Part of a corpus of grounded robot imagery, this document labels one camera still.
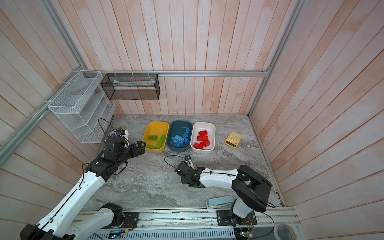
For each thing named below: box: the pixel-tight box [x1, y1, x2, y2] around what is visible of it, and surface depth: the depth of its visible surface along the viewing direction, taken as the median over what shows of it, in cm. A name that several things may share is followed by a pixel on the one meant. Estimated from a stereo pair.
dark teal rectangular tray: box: [166, 120, 193, 152], surface depth 108 cm
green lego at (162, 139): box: [159, 134, 166, 144], surface depth 108 cm
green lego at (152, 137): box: [148, 135, 158, 141], surface depth 106 cm
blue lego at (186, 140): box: [182, 134, 190, 144], surface depth 103 cm
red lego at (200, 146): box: [193, 142, 205, 150], surface depth 102 cm
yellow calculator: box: [224, 131, 243, 149], surface depth 106 cm
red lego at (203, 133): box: [198, 130, 208, 136], surface depth 109 cm
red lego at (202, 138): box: [196, 135, 209, 141], surface depth 103 cm
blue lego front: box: [182, 128, 191, 137], surface depth 109 cm
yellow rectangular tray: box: [142, 121, 170, 153], surface depth 106 cm
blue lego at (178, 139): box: [172, 134, 185, 144], surface depth 101 cm
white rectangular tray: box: [190, 121, 216, 154], surface depth 106 cm
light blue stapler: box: [208, 195, 234, 207], surface depth 79 cm
